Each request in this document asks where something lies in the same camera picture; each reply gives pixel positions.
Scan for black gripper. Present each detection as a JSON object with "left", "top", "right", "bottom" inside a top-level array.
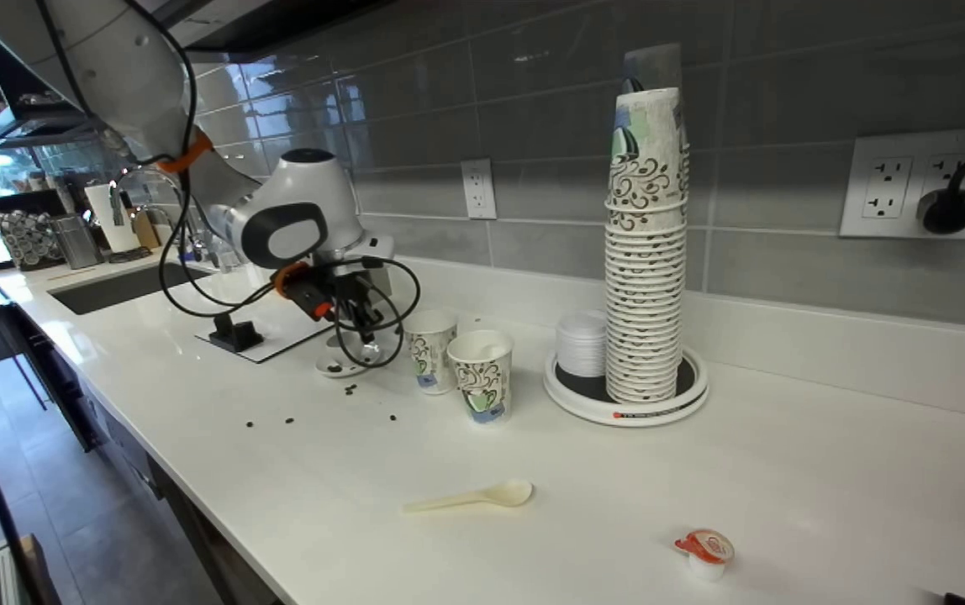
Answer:
[{"left": 268, "top": 254, "right": 389, "bottom": 352}]

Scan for glass tea cup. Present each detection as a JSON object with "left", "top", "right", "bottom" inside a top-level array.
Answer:
[{"left": 313, "top": 333, "right": 409, "bottom": 382}]

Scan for patterned paper cup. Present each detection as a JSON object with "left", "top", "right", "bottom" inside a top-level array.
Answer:
[
  {"left": 405, "top": 308, "right": 460, "bottom": 394},
  {"left": 443, "top": 326, "right": 518, "bottom": 426}
]

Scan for round white cup tray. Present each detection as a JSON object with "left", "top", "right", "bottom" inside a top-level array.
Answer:
[{"left": 543, "top": 343, "right": 712, "bottom": 430}]

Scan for white flat board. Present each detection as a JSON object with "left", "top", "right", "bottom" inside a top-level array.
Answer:
[{"left": 196, "top": 291, "right": 341, "bottom": 365}]

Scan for scattered coffee beans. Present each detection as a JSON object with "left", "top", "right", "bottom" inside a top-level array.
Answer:
[{"left": 243, "top": 382, "right": 405, "bottom": 434}]

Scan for black block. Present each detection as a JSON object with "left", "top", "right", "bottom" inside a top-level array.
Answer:
[{"left": 205, "top": 308, "right": 267, "bottom": 355}]

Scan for white plastic spoon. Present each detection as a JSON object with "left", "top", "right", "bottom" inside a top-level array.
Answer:
[{"left": 405, "top": 478, "right": 537, "bottom": 516}]

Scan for stack of white lids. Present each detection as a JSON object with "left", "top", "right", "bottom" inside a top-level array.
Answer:
[{"left": 552, "top": 308, "right": 614, "bottom": 382}]

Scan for black kitchen sink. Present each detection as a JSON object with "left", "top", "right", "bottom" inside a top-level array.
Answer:
[{"left": 49, "top": 259, "right": 217, "bottom": 315}]

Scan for tall stack of paper cups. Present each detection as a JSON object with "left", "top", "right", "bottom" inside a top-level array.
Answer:
[{"left": 599, "top": 85, "right": 698, "bottom": 405}]

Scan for small red wrapper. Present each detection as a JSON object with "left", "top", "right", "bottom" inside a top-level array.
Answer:
[{"left": 673, "top": 525, "right": 740, "bottom": 573}]

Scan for white double power outlet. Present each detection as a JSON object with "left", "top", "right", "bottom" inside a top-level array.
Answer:
[{"left": 837, "top": 124, "right": 965, "bottom": 240}]

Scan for black power plug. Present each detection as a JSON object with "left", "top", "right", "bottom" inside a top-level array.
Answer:
[{"left": 916, "top": 181, "right": 965, "bottom": 237}]

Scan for white wall switch plate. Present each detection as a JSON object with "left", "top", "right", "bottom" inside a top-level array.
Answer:
[{"left": 459, "top": 156, "right": 500, "bottom": 221}]

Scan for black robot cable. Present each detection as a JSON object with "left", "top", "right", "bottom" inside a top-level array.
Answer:
[{"left": 36, "top": 0, "right": 423, "bottom": 374}]

